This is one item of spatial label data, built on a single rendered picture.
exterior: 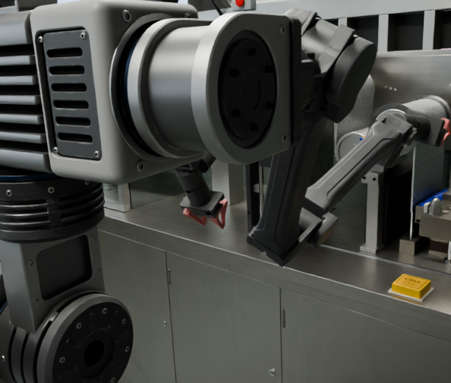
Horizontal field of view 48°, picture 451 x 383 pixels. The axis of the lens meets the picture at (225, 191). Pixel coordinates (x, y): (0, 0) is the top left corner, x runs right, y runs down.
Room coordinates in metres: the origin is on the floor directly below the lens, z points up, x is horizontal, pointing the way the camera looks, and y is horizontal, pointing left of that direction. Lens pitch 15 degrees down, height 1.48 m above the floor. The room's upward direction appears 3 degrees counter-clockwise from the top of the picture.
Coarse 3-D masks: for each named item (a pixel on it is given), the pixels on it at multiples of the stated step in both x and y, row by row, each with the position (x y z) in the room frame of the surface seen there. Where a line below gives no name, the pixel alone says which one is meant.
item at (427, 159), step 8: (424, 144) 1.42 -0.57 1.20; (416, 152) 1.37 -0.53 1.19; (424, 152) 1.42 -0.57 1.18; (432, 152) 1.47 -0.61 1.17; (440, 152) 1.52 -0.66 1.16; (416, 160) 1.38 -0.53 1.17; (424, 160) 1.42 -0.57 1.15; (432, 160) 1.47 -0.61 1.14; (440, 160) 1.52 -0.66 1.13; (416, 168) 1.38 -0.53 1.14; (424, 168) 1.43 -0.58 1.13; (432, 168) 1.47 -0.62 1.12; (440, 168) 1.53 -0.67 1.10; (416, 176) 1.38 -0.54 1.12; (424, 176) 1.43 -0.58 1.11; (432, 176) 1.47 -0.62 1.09; (440, 176) 1.53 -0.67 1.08; (416, 184) 1.38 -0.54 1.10; (424, 184) 1.43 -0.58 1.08; (432, 184) 1.48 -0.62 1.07; (440, 184) 1.53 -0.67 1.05; (416, 192) 1.39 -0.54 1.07; (424, 192) 1.43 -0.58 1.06; (432, 192) 1.48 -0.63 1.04; (416, 200) 1.39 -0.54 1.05; (424, 200) 1.44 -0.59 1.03
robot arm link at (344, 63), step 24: (360, 48) 0.55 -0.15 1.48; (336, 72) 0.55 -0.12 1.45; (360, 72) 0.57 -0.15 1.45; (336, 96) 0.55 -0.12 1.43; (312, 120) 0.61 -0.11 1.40; (336, 120) 0.59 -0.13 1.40; (312, 144) 0.65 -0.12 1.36; (288, 168) 0.67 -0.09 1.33; (312, 168) 0.70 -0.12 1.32; (288, 192) 0.69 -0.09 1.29; (264, 216) 0.75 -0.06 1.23; (288, 216) 0.72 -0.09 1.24; (312, 216) 0.84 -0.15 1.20; (264, 240) 0.77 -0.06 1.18; (288, 240) 0.76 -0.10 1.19
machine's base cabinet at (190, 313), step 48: (144, 240) 1.75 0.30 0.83; (144, 288) 1.77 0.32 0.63; (192, 288) 1.59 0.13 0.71; (240, 288) 1.45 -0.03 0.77; (288, 288) 1.33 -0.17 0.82; (144, 336) 1.79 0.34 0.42; (192, 336) 1.60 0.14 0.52; (240, 336) 1.46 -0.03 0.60; (288, 336) 1.33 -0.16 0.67; (336, 336) 1.23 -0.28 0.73; (384, 336) 1.14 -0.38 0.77; (432, 336) 1.06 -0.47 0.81
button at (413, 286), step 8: (400, 280) 1.14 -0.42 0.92; (408, 280) 1.13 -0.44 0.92; (416, 280) 1.13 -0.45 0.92; (424, 280) 1.13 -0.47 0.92; (392, 288) 1.12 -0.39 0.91; (400, 288) 1.11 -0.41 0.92; (408, 288) 1.10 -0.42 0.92; (416, 288) 1.09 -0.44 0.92; (424, 288) 1.10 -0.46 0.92; (416, 296) 1.08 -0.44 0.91
